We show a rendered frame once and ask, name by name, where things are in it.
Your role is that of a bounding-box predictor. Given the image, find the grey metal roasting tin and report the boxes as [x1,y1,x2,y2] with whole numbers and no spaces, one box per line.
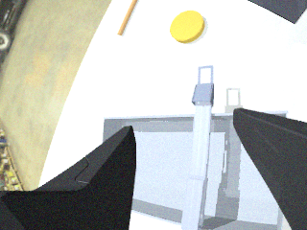
[103,112,284,230]

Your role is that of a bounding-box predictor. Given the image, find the yellow flat disc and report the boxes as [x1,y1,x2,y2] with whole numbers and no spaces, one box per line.
[170,11,204,43]

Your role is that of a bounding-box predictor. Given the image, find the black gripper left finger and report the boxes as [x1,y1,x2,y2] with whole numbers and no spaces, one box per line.
[0,126,137,230]

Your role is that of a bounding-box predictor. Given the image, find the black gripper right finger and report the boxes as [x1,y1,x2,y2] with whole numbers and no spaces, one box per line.
[233,107,307,230]

